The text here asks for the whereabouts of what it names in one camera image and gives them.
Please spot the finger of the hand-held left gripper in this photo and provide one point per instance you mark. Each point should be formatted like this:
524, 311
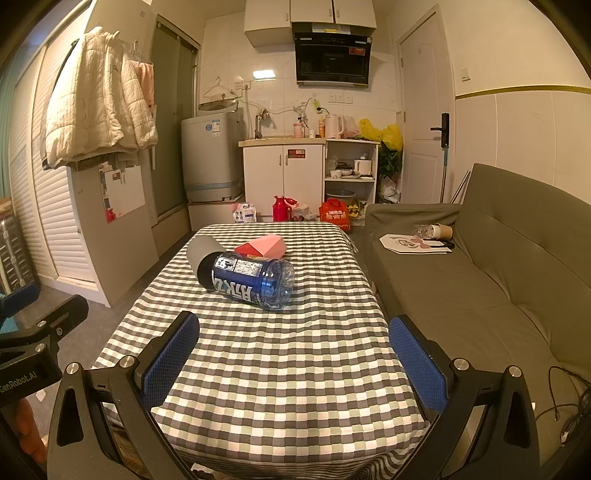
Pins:
18, 297
55, 314

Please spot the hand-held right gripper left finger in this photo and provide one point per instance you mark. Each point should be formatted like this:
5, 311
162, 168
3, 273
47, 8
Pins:
168, 360

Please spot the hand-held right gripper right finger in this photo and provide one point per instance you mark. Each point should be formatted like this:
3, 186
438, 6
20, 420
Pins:
418, 364

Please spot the grey cup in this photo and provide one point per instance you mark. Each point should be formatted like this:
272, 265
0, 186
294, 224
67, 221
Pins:
202, 258

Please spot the brown paper cup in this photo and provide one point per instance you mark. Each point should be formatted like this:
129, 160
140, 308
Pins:
443, 230

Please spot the person's left hand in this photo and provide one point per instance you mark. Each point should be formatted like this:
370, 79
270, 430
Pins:
31, 429

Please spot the white louvred wardrobe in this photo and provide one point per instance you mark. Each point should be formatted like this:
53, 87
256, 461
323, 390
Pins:
55, 207

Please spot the olive green sofa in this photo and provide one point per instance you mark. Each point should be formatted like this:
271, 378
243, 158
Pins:
489, 277

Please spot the grey checkered tablecloth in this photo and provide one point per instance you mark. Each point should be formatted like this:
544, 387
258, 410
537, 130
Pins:
286, 369

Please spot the blue plastic bottle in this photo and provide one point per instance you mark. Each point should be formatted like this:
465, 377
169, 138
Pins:
258, 281

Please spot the white printed paper bag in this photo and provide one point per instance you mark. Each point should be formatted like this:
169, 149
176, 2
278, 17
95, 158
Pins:
408, 243

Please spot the clear plastic bottle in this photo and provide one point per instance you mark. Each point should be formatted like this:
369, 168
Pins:
422, 230

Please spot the pink and red paper box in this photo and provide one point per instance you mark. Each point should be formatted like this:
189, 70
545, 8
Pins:
264, 247

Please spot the white and blue packet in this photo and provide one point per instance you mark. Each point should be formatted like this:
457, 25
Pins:
244, 213

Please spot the orange shopping bag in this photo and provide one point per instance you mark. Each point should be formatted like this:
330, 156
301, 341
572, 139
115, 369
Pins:
336, 213

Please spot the red thermos flask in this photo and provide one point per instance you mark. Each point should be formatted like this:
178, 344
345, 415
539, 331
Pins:
279, 208

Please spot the white open shelf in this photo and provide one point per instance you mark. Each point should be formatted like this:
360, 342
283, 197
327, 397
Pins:
351, 173

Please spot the green plant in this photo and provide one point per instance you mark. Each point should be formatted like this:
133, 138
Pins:
390, 161

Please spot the white washing machine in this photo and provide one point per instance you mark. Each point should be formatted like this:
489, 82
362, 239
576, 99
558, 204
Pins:
211, 157

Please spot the white quilted jacket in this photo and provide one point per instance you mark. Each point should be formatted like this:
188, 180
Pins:
99, 101

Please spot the white sink cabinet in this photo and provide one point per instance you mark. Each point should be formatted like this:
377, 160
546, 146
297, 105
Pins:
281, 177

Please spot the frosted glass door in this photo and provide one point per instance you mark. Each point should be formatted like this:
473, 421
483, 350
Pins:
173, 124

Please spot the yellow plastic bag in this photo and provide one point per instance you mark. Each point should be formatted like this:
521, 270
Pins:
382, 134

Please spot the pink garment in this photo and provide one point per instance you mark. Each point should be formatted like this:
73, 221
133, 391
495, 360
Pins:
147, 83

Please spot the white electric kettle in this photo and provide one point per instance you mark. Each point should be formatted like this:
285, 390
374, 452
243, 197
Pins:
333, 126

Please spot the metal faucet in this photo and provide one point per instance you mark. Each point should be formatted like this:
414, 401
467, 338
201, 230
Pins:
261, 122

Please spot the orange bottle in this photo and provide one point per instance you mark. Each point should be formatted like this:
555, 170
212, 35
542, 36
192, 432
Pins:
321, 128

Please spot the white door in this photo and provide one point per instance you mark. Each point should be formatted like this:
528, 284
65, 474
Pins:
422, 106

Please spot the pink bottle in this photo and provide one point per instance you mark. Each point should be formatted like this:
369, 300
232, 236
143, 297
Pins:
299, 129

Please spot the black range hood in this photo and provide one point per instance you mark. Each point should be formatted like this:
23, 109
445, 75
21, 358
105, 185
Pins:
332, 55

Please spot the white wall switch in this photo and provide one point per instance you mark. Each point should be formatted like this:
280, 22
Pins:
465, 74

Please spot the white wall cabinets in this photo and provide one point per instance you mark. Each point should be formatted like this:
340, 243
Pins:
309, 18

